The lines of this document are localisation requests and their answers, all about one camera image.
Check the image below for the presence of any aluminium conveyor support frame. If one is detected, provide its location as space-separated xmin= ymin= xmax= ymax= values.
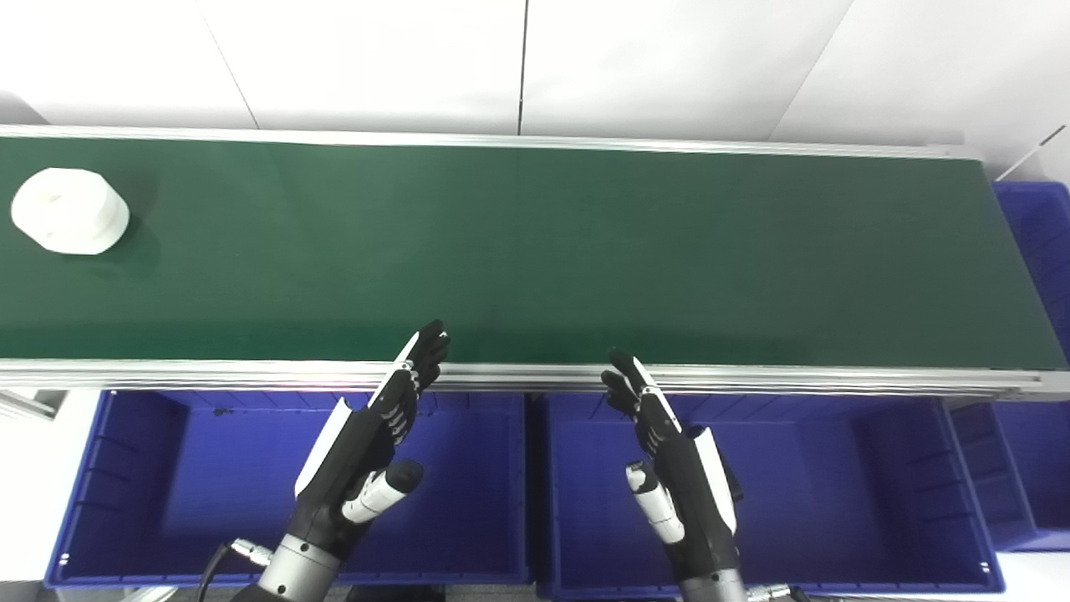
xmin=0 ymin=388 xmax=69 ymax=421

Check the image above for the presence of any aluminium conveyor side rail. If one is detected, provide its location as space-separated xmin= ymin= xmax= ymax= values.
xmin=0 ymin=125 xmax=986 ymax=161
xmin=0 ymin=359 xmax=1070 ymax=400

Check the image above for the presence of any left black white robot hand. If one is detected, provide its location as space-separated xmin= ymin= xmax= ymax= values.
xmin=288 ymin=320 xmax=451 ymax=558

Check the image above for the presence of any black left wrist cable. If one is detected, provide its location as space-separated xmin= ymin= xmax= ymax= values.
xmin=196 ymin=538 xmax=274 ymax=602

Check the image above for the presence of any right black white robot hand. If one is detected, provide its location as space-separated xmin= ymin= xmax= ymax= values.
xmin=601 ymin=349 xmax=745 ymax=583

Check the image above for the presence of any green conveyor belt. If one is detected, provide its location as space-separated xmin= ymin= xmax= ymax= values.
xmin=0 ymin=136 xmax=1068 ymax=371

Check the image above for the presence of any blue plastic bin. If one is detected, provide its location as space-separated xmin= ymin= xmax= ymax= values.
xmin=945 ymin=180 xmax=1070 ymax=554
xmin=535 ymin=393 xmax=1005 ymax=599
xmin=43 ymin=388 xmax=532 ymax=591

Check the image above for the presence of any white round plastic part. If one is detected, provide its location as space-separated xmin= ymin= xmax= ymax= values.
xmin=10 ymin=167 xmax=131 ymax=256

